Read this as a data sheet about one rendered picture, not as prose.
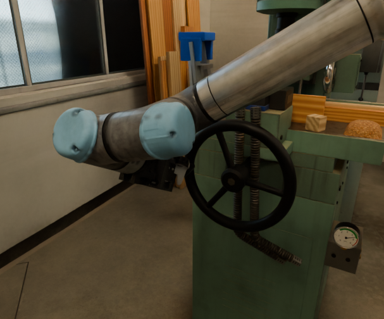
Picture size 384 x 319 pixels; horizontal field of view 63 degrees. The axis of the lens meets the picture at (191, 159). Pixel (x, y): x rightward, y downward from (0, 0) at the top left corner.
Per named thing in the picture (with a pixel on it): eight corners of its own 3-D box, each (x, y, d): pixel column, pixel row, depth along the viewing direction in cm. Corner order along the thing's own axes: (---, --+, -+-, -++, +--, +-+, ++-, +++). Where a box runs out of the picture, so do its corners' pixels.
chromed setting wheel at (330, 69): (319, 95, 99) (325, 54, 95) (325, 90, 109) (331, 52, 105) (329, 96, 98) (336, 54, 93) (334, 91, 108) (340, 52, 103)
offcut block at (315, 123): (311, 127, 86) (314, 113, 85) (325, 130, 83) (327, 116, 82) (304, 129, 84) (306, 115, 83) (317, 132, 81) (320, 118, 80)
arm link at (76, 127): (90, 155, 41) (43, 160, 44) (138, 169, 51) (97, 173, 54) (94, 98, 43) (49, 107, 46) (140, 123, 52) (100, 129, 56)
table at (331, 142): (154, 139, 96) (152, 119, 94) (200, 118, 121) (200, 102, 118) (382, 181, 68) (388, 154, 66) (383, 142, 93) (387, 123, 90)
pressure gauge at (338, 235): (329, 250, 82) (334, 223, 79) (331, 243, 85) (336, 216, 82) (355, 258, 79) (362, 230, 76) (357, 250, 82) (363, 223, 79)
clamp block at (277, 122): (222, 141, 84) (224, 107, 81) (241, 129, 95) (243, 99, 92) (278, 150, 77) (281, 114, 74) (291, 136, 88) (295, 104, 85)
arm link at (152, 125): (198, 91, 47) (138, 102, 52) (166, 104, 38) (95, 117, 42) (209, 140, 50) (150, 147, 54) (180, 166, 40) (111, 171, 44)
